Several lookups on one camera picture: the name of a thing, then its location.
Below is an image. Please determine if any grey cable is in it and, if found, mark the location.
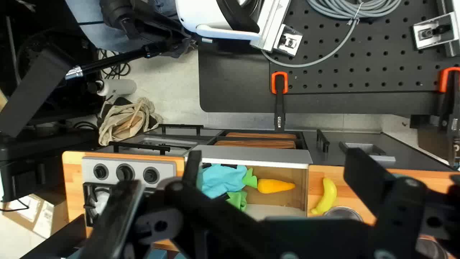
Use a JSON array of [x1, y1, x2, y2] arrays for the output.
[[260, 0, 405, 69]]

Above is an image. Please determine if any green cloth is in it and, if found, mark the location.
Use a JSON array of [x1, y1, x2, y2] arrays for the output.
[[226, 167, 260, 212]]

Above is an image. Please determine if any beige canvas bag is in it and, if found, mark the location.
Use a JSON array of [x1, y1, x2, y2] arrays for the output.
[[96, 96, 165, 148]]

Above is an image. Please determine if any dark round pot lid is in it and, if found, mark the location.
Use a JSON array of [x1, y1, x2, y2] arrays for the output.
[[328, 206, 365, 223]]

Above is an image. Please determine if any orange toy carrot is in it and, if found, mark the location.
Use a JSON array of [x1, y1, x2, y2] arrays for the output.
[[256, 177, 298, 196]]

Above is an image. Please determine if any blue cloth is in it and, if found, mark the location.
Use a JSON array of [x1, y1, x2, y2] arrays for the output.
[[197, 163, 249, 200]]

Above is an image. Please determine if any wooden countertop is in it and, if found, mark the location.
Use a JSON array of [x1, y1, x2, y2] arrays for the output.
[[62, 150, 460, 242]]

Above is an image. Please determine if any small steel pot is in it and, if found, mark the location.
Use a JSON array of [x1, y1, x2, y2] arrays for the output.
[[415, 236, 453, 259]]

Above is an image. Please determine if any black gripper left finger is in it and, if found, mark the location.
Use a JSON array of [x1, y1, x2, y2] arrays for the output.
[[81, 150, 299, 259]]

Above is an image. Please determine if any yellow toy banana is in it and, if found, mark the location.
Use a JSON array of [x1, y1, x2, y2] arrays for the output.
[[309, 177, 339, 217]]

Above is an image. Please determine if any black orange bar clamp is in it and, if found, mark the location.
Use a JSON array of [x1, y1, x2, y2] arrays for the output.
[[436, 65, 460, 165], [269, 71, 290, 134]]

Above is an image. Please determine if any grey toy stove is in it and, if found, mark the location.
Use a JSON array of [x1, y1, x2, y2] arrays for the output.
[[81, 157, 180, 227]]

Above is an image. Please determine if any black metal stand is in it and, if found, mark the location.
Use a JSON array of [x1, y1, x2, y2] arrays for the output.
[[0, 39, 193, 141]]

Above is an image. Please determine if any cardboard box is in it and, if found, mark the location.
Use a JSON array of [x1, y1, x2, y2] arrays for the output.
[[3, 193, 58, 240]]

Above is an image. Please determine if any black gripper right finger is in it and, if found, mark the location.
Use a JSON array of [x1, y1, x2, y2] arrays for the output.
[[344, 147, 460, 259]]

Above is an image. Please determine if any silver metal bracket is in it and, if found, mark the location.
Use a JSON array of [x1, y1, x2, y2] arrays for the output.
[[411, 10, 460, 52], [273, 23, 305, 58]]

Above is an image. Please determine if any white toy sink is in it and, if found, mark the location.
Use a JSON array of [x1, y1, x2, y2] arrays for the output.
[[188, 145, 313, 223]]

